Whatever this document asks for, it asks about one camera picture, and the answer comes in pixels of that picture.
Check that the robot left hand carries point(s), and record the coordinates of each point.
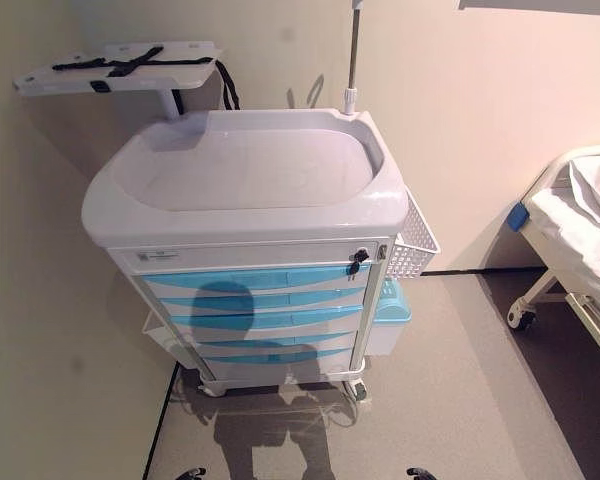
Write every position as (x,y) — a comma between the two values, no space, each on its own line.
(190,474)

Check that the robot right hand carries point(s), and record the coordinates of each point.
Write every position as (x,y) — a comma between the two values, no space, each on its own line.
(421,473)

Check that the blue and white cart drawer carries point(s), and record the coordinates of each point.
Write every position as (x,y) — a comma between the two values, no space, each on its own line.
(290,337)
(275,300)
(260,281)
(300,356)
(280,320)

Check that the white top drawer with lock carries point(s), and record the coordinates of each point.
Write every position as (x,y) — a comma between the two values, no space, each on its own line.
(250,255)

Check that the cart caster wheel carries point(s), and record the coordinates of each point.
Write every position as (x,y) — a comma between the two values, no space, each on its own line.
(358,388)

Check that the white bin with blue lid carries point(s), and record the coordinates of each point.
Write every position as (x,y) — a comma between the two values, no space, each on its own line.
(389,320)

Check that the bed caster wheel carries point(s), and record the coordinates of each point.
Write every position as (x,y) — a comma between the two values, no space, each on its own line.
(523,316)

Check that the black keys in lock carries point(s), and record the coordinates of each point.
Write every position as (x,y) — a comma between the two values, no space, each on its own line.
(358,260)

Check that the white perforated side basket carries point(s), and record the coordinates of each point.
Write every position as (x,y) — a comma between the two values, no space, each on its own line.
(414,240)

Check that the blue bed corner bumper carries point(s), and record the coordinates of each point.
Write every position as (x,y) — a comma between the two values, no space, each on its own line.
(518,216)

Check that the white hospital bed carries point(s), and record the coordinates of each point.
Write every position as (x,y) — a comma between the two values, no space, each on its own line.
(575,240)

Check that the white medical cart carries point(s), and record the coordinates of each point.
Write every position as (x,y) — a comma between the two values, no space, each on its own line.
(250,165)

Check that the white bed sheet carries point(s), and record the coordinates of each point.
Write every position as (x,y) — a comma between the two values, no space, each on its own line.
(587,200)

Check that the white side tray board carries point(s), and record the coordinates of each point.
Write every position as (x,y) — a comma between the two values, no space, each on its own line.
(120,67)

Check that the metal IV pole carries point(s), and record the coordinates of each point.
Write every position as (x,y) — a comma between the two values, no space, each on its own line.
(353,55)

